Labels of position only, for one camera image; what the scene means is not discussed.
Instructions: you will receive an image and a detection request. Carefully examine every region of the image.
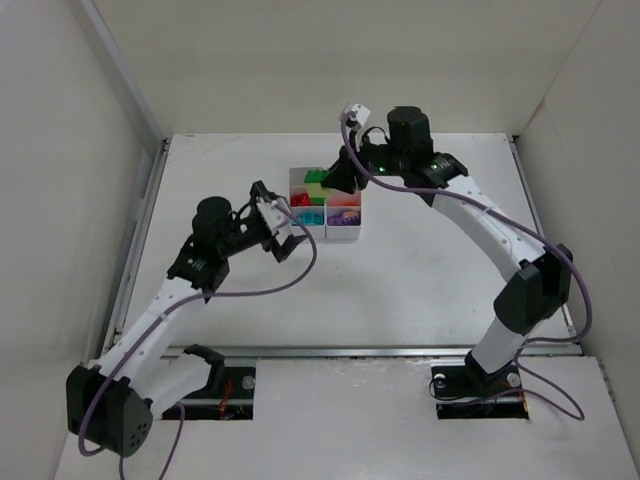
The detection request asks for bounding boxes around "green and lime lego cluster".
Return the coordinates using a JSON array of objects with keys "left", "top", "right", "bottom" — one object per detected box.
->
[{"left": 303, "top": 169, "right": 332, "bottom": 206}]

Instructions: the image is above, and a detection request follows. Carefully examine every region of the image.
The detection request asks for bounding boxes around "purple curved lego brick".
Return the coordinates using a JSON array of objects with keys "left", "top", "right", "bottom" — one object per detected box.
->
[{"left": 342, "top": 210, "right": 360, "bottom": 222}]

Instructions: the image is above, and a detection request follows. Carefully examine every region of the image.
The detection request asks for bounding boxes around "teal rounded lego brick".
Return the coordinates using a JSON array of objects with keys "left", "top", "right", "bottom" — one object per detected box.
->
[{"left": 298, "top": 211, "right": 324, "bottom": 228}]

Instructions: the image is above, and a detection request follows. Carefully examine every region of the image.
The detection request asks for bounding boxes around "red rounded lego brick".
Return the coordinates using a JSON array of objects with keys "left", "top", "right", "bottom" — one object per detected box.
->
[{"left": 290, "top": 193, "right": 312, "bottom": 207}]

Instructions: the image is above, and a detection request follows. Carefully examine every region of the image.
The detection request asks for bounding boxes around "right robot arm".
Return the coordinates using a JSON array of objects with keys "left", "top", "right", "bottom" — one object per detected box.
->
[{"left": 321, "top": 104, "right": 572, "bottom": 392}]

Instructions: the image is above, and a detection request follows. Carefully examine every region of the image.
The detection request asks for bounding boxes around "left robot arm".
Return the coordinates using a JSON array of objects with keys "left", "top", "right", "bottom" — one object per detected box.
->
[{"left": 66, "top": 181, "right": 313, "bottom": 458}]

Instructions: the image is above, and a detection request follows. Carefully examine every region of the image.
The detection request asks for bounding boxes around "right white divided container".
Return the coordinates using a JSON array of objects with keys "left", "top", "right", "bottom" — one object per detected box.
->
[{"left": 325, "top": 188, "right": 363, "bottom": 242}]

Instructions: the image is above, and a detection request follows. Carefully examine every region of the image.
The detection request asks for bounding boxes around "white divided container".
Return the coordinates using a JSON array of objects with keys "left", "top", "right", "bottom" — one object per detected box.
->
[
  {"left": 288, "top": 167, "right": 326, "bottom": 240},
  {"left": 325, "top": 188, "right": 363, "bottom": 242}
]

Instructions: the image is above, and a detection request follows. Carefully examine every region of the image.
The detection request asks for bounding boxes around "left white divided container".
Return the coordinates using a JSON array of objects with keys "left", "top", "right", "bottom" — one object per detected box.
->
[{"left": 288, "top": 167, "right": 326, "bottom": 240}]

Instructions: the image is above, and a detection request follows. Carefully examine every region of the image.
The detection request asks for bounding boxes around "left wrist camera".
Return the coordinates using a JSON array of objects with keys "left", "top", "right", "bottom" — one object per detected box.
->
[{"left": 257, "top": 197, "right": 292, "bottom": 241}]

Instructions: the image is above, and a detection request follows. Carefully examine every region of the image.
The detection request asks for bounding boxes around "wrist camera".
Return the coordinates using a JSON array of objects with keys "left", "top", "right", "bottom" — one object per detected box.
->
[
  {"left": 340, "top": 103, "right": 371, "bottom": 133},
  {"left": 257, "top": 197, "right": 292, "bottom": 241}
]

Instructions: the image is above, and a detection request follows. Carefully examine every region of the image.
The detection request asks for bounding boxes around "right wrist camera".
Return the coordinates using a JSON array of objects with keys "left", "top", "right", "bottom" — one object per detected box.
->
[{"left": 340, "top": 103, "right": 371, "bottom": 133}]

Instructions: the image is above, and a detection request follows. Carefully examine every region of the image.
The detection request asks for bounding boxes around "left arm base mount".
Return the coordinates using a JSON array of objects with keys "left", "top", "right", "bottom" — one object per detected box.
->
[{"left": 181, "top": 365, "right": 257, "bottom": 421}]

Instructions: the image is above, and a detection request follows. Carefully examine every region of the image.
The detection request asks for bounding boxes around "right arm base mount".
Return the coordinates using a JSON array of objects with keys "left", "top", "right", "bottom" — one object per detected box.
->
[{"left": 428, "top": 364, "right": 529, "bottom": 420}]

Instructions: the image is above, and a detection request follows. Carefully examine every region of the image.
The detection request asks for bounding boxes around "aluminium rail front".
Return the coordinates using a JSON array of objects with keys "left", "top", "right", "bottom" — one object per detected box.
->
[{"left": 219, "top": 342, "right": 584, "bottom": 359}]

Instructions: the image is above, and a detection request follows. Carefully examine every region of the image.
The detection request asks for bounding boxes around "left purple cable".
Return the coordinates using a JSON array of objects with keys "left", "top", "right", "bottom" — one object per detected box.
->
[{"left": 78, "top": 202, "right": 319, "bottom": 480}]

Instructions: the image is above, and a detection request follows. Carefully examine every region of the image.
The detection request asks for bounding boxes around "purple cable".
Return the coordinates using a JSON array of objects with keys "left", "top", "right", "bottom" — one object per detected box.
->
[
  {"left": 78, "top": 202, "right": 319, "bottom": 480},
  {"left": 339, "top": 112, "right": 594, "bottom": 421}
]

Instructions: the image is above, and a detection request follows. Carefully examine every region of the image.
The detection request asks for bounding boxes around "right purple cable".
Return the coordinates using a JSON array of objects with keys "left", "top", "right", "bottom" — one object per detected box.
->
[{"left": 339, "top": 112, "right": 594, "bottom": 421}]

